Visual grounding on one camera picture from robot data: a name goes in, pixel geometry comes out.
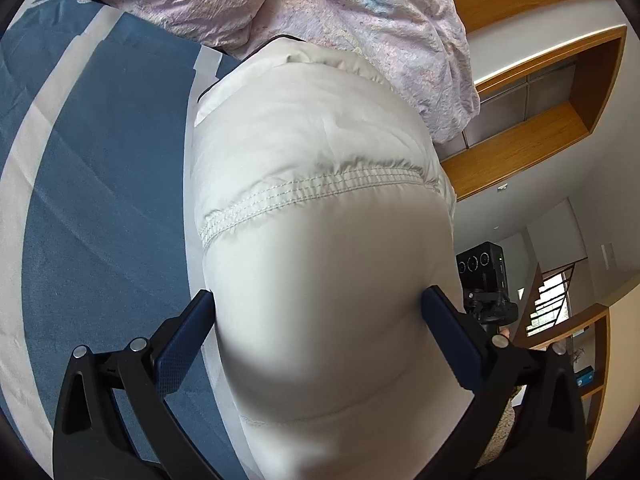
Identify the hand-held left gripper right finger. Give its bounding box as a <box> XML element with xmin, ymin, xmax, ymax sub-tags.
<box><xmin>421</xmin><ymin>285</ymin><xmax>587</xmax><ymax>480</ymax></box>

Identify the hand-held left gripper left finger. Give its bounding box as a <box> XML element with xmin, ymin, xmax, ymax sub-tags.
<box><xmin>52</xmin><ymin>289</ymin><xmax>227</xmax><ymax>480</ymax></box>

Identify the white puffer jacket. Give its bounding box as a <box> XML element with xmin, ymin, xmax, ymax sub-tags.
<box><xmin>192</xmin><ymin>35</ymin><xmax>477</xmax><ymax>480</ymax></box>

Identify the staircase railing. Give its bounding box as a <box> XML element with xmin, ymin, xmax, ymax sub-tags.
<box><xmin>520</xmin><ymin>259</ymin><xmax>587</xmax><ymax>337</ymax></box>

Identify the wooden bookshelf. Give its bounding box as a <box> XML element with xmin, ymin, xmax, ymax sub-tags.
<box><xmin>515</xmin><ymin>304</ymin><xmax>614</xmax><ymax>462</ymax></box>

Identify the blue striped bedsheet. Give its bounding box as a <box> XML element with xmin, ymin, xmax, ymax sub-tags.
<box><xmin>0</xmin><ymin>0</ymin><xmax>253</xmax><ymax>480</ymax></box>

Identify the pink patterned duvet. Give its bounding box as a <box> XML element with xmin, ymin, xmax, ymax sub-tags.
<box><xmin>37</xmin><ymin>0</ymin><xmax>482</xmax><ymax>144</ymax></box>

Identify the wooden wall shelf frame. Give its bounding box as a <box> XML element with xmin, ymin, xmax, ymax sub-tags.
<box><xmin>440</xmin><ymin>0</ymin><xmax>629</xmax><ymax>202</ymax></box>

